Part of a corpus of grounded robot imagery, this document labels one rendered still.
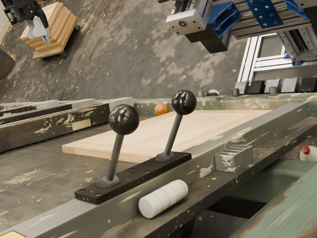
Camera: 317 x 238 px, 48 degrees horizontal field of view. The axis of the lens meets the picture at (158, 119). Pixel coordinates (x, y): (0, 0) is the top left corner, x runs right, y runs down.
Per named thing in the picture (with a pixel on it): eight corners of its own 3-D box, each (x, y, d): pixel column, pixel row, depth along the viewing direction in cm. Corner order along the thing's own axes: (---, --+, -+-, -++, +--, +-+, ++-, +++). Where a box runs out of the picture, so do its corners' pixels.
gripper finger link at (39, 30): (38, 49, 116) (22, 22, 112) (51, 41, 120) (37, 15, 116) (43, 47, 114) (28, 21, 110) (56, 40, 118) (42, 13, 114)
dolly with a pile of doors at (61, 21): (85, 22, 425) (59, -1, 398) (68, 59, 406) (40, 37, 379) (56, 32, 465) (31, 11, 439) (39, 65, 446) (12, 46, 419)
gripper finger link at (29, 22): (33, 50, 118) (18, 24, 114) (46, 43, 122) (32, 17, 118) (38, 49, 116) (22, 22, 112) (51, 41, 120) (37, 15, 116)
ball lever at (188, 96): (179, 166, 58) (205, 95, 51) (163, 174, 55) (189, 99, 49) (162, 154, 60) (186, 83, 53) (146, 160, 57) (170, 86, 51)
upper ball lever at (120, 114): (125, 193, 49) (149, 110, 43) (104, 204, 46) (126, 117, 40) (108, 177, 51) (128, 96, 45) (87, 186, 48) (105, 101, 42)
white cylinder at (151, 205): (155, 221, 46) (191, 198, 52) (152, 199, 46) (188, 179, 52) (139, 216, 48) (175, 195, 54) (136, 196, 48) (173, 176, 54)
